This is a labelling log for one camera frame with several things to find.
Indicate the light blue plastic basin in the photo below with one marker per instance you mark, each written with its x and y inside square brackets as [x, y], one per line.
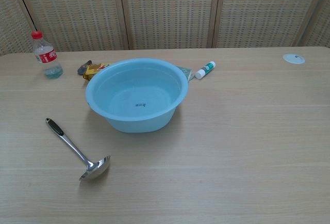
[136, 97]

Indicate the green snack packet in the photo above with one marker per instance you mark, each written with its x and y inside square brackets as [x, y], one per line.
[187, 72]

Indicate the white green glue stick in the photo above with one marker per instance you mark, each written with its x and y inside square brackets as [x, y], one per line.
[205, 69]

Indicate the yellow snack packet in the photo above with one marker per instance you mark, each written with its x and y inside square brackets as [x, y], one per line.
[92, 70]

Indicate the grey dark small object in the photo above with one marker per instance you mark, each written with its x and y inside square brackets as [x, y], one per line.
[83, 67]

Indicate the woven bamboo folding screen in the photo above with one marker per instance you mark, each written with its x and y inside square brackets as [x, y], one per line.
[165, 12]

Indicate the clear bottle red cap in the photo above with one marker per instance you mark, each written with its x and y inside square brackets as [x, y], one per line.
[47, 56]

